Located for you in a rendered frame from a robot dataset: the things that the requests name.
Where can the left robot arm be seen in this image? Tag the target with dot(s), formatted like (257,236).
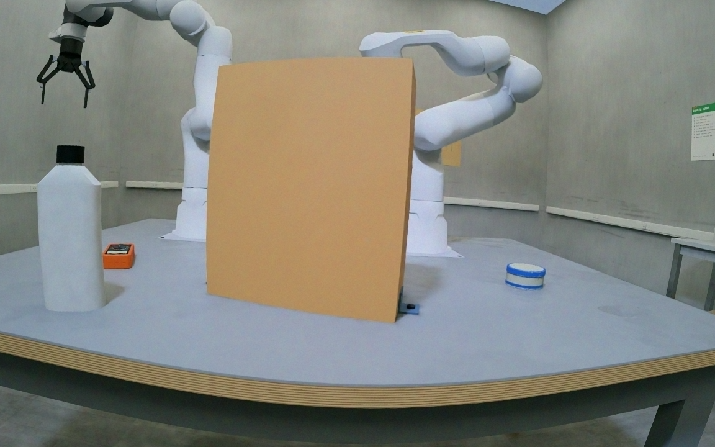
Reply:
(517,81)

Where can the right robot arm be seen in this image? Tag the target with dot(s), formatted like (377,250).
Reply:
(214,49)

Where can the tan rectangular panel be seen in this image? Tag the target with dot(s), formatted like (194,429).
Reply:
(309,185)

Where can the white bottle with black cap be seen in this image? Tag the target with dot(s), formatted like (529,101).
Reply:
(70,235)

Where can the white and blue round tin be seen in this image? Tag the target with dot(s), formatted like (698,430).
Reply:
(524,276)

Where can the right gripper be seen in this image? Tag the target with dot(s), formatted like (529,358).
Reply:
(69,60)

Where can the orange digital multimeter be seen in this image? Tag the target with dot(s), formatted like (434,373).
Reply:
(118,256)

